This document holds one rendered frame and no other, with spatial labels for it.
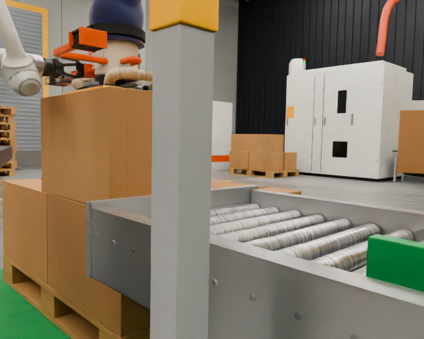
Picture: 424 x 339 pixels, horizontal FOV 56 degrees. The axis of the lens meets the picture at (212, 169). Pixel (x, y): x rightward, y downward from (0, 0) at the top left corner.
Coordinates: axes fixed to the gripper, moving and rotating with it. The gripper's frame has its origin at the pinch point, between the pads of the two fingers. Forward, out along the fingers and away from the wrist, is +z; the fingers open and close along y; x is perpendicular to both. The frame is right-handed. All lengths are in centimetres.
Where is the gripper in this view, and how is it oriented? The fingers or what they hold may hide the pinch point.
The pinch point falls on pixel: (87, 72)
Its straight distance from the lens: 193.6
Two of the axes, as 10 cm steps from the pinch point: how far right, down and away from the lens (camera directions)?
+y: -0.2, 10.0, 0.9
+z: 7.2, -0.5, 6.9
